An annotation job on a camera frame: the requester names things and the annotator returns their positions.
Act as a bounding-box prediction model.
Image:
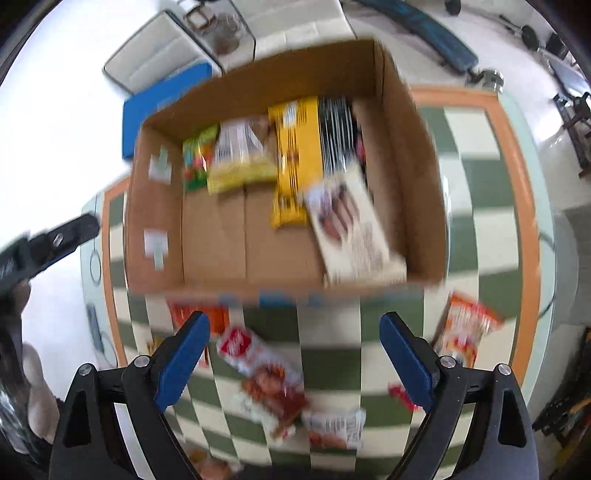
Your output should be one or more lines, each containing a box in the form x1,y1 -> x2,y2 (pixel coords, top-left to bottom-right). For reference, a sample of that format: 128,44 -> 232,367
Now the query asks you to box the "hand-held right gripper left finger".
48,310 -> 213,480

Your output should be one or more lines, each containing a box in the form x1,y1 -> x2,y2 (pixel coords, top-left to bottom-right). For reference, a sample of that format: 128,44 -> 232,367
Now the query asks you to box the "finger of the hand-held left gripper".
18,213 -> 101,278

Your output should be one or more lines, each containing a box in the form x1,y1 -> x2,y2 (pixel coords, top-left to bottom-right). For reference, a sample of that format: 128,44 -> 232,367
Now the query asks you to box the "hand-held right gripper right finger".
379,311 -> 539,480

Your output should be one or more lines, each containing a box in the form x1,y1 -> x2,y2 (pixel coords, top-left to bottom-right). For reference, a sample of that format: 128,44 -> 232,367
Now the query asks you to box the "red clear window snack packet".
301,408 -> 366,449

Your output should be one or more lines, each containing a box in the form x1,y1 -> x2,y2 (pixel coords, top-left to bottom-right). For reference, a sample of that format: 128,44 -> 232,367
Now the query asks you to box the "brown cardboard box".
124,39 -> 450,302

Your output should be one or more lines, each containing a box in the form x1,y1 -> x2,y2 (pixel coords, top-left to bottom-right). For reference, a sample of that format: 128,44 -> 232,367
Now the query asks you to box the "white chocolate biscuit box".
302,164 -> 408,287

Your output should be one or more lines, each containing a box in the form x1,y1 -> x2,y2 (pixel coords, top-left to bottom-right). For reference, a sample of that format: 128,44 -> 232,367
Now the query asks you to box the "person's left hand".
21,342 -> 59,441

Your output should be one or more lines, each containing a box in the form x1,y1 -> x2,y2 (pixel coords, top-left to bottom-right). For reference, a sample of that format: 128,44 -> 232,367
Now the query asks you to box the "small red snack packet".
388,384 -> 423,412

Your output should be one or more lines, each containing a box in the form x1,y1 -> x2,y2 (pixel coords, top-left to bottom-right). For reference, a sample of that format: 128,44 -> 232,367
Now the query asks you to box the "orange snack packet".
168,302 -> 230,367

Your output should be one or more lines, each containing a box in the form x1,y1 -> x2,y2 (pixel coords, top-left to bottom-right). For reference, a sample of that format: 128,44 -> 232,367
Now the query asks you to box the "orange and white snack bag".
431,291 -> 505,367

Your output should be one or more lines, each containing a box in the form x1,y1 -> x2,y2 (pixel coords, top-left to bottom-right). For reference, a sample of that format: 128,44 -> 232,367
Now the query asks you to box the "red and white cracker packet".
216,325 -> 310,448

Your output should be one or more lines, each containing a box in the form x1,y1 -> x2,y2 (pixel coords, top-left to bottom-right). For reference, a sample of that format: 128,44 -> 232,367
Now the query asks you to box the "grey slim object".
86,304 -> 106,354

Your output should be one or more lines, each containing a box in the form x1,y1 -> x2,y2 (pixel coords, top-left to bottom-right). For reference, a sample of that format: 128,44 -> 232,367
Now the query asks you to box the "brown snack packet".
187,449 -> 243,480

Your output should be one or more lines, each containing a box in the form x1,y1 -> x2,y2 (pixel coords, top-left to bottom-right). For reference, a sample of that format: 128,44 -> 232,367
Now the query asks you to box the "green candy packet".
182,124 -> 221,192

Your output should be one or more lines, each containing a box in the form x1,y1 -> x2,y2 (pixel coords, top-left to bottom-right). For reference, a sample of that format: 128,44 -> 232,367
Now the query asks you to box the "blue board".
122,62 -> 214,160

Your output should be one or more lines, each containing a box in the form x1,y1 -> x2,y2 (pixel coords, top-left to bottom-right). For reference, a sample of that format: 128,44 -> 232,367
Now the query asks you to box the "green checkered mat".
78,85 -> 555,480

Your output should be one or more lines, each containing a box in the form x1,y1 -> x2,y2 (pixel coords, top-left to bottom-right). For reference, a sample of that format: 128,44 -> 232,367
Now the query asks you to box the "yellow and white snack bag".
206,115 -> 279,195

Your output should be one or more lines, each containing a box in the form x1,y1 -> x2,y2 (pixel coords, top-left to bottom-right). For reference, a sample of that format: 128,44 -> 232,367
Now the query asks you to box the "white plastic storage bin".
102,10 -> 257,95

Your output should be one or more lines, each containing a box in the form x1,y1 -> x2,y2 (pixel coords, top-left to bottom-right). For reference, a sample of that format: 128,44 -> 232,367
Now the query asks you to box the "yellow snack packet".
268,97 -> 324,229

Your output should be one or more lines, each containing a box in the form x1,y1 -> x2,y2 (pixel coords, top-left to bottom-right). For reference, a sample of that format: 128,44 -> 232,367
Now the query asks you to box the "black striped snack packet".
318,95 -> 370,185

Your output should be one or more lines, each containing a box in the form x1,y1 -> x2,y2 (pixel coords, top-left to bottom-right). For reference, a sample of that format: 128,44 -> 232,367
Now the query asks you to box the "black metal stand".
553,91 -> 591,182

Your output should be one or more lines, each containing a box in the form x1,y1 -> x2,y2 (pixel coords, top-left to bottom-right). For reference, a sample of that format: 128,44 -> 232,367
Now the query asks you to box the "white sheet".
231,0 -> 357,62

